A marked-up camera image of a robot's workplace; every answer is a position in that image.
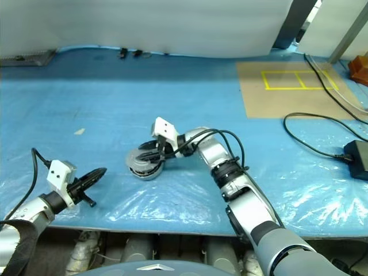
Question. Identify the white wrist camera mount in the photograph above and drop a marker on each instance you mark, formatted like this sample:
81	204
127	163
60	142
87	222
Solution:
59	172
165	128

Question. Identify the white wrapped pipe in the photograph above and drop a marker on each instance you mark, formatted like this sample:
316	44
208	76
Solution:
83	250

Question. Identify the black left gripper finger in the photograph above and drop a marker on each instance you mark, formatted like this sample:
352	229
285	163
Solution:
93	173
92	181

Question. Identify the aluminium profile post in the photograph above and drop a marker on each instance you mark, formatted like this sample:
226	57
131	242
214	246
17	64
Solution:
349	31

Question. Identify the grey round metal part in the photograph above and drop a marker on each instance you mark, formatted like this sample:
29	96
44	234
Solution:
138	166

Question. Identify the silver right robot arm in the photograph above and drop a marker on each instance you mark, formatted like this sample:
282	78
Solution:
258	207

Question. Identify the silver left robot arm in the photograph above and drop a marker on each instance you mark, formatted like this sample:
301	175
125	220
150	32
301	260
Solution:
31	208

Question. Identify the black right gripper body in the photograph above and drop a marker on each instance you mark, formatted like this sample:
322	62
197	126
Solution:
168	149

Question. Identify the narrow white panel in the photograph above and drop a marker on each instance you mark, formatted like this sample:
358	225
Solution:
322	34

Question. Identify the small white scrap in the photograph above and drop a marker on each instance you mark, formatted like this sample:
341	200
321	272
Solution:
79	131

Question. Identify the large white panel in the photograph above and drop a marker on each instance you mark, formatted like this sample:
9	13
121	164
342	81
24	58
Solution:
143	23

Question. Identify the small black clip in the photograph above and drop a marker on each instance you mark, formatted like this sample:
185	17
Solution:
124	53
138	53

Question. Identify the grey rounded cylinder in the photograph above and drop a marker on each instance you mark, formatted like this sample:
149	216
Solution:
138	247
220	251

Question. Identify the cardboard mat yellow tape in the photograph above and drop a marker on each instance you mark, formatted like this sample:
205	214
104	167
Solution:
258	97

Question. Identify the clear plastic tube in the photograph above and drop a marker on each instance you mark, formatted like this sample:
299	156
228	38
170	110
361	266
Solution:
345	99

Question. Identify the flat grey tray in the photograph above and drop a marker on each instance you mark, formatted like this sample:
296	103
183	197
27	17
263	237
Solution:
34	59

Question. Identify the grey robot torso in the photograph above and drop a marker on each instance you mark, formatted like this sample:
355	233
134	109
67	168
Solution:
201	270

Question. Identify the orange-brown block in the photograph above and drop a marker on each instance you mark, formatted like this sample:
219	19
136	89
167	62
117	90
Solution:
360	70

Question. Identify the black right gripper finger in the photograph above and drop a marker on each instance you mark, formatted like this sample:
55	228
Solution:
151	157
149	145

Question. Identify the dark grey pillar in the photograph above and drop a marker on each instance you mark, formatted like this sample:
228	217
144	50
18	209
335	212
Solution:
293	26

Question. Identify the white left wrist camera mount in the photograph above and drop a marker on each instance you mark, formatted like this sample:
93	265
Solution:
59	172

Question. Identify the black power adapter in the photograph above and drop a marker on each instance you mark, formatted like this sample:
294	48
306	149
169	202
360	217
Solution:
358	158

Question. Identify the silver motor base copper windings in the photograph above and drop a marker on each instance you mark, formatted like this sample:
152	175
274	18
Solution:
149	174

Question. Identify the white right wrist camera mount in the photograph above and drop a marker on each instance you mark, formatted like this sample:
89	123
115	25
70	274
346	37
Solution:
165	128

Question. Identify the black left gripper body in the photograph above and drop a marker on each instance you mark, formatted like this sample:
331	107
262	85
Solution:
77	197

